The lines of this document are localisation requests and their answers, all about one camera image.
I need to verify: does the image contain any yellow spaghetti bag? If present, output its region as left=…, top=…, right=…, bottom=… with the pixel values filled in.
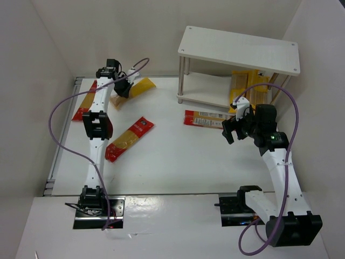
left=109, top=78, right=156, bottom=111

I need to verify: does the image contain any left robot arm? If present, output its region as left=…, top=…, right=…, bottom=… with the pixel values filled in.
left=82, top=66, right=139, bottom=191

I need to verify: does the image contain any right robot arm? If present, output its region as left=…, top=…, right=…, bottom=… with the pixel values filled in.
left=222, top=101, right=323, bottom=247

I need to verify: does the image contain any red orange pasta box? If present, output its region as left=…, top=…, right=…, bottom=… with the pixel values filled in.
left=184, top=110, right=232, bottom=129

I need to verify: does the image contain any yellow pasta bag shelf right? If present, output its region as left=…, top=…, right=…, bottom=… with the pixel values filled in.
left=246, top=70, right=270, bottom=106

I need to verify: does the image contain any yellow pasta bag shelf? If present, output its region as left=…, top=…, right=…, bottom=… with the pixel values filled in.
left=229, top=71, right=248, bottom=105
left=246, top=70, right=270, bottom=106

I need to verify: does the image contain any yellow pasta bag shelf left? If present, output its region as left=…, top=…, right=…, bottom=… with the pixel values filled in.
left=229, top=71, right=248, bottom=105

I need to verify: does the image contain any white two-tier shelf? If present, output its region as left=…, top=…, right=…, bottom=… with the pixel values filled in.
left=177, top=26, right=300, bottom=108

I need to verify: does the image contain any red spaghetti bag far left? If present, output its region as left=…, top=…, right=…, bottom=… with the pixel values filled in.
left=72, top=80, right=98, bottom=121

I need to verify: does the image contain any red spaghetti bag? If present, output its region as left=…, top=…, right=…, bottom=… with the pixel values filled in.
left=105, top=117, right=155, bottom=162
left=72, top=80, right=98, bottom=121

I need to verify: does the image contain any red spaghetti bag centre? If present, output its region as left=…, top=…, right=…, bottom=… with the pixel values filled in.
left=105, top=117, right=155, bottom=162

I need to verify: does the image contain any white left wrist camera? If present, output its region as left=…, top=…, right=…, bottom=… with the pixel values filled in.
left=126, top=67, right=140, bottom=84

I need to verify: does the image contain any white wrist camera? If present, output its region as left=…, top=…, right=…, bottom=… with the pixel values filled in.
left=232, top=97, right=250, bottom=121
left=126, top=67, right=140, bottom=84

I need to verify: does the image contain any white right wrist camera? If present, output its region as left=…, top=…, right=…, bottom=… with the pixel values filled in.
left=232, top=97, right=250, bottom=121

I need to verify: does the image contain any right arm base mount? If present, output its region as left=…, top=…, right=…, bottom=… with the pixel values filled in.
left=214, top=193, right=259, bottom=227

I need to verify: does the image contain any aluminium table edge rail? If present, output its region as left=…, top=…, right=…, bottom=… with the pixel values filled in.
left=42, top=77, right=84, bottom=197

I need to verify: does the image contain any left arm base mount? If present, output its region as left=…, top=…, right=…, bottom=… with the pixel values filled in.
left=65, top=186, right=125, bottom=230

